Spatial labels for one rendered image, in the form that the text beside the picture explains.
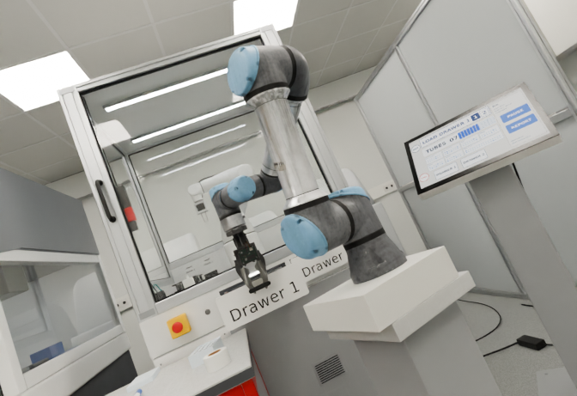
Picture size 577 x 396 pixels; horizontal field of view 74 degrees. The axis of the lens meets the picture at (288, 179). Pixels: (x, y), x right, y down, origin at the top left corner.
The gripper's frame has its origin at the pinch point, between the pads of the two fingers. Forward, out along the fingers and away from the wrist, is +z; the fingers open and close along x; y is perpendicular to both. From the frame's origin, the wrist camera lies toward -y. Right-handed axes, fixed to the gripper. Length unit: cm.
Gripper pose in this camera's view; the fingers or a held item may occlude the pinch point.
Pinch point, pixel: (259, 287)
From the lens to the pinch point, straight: 128.1
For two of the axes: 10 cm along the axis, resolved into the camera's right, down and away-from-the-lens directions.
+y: 1.3, -2.2, -9.7
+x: 9.1, -3.7, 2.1
